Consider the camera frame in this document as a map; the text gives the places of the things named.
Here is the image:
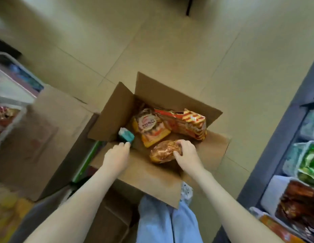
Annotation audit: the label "red yellow striped snack packet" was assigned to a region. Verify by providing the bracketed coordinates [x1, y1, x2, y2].
[154, 108, 208, 141]

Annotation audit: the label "orange brown snack packet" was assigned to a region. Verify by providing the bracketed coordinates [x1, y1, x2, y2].
[149, 140, 183, 164]

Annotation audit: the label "person's white shoe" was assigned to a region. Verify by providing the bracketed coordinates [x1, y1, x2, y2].
[180, 182, 193, 207]

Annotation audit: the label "person's light blue jeans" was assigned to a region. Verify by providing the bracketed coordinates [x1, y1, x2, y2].
[136, 195, 203, 243]

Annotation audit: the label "person's right forearm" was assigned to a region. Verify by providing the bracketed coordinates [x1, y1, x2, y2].
[183, 168, 284, 243]

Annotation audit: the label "person's left hand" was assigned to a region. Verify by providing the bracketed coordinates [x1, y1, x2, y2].
[101, 142, 131, 175]

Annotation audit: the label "small teal white packet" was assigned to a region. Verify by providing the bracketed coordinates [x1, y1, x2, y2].
[118, 127, 135, 144]

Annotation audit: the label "dark blue store shelf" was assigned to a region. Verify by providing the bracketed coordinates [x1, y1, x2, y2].
[212, 53, 314, 243]

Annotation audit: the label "flat cardboard box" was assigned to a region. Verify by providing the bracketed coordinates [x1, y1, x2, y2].
[84, 180, 145, 243]

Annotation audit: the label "pile of yellow packets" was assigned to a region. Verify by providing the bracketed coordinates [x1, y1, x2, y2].
[0, 185, 35, 243]

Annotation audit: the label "red packets on rack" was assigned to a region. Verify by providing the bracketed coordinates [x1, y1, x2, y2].
[0, 103, 20, 140]

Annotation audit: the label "green packets in white bin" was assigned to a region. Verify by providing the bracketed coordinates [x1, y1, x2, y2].
[283, 141, 314, 186]

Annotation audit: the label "person's right hand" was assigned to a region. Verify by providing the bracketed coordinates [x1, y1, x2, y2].
[173, 140, 205, 176]

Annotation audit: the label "person's left forearm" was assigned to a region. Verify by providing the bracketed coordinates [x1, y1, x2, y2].
[23, 166, 122, 243]

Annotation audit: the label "closed cardboard box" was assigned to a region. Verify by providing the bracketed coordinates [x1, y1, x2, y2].
[0, 84, 100, 202]

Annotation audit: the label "brown packets in white bin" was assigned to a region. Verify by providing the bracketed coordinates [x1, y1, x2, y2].
[260, 175, 314, 241]

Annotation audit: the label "open cardboard box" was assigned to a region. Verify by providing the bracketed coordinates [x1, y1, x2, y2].
[88, 71, 232, 209]

